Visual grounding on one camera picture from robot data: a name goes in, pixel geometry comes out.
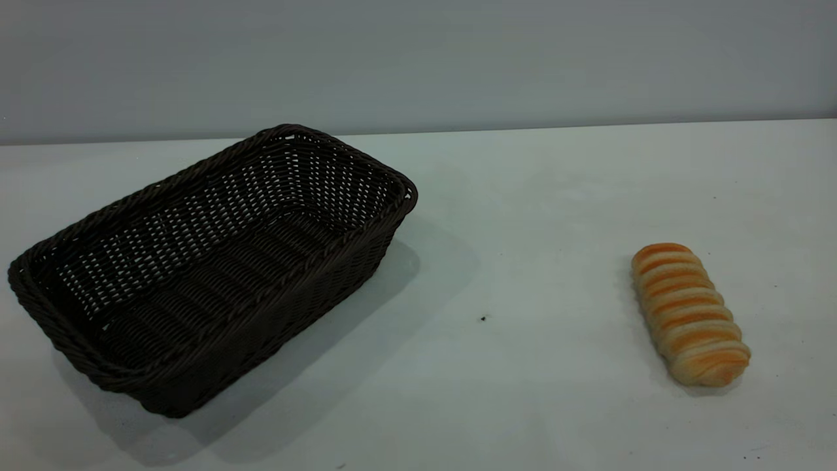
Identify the dark brown woven basket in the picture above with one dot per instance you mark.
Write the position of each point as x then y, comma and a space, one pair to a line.
229, 353

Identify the striped orange bread roll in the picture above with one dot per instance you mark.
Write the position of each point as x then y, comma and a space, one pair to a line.
690, 314

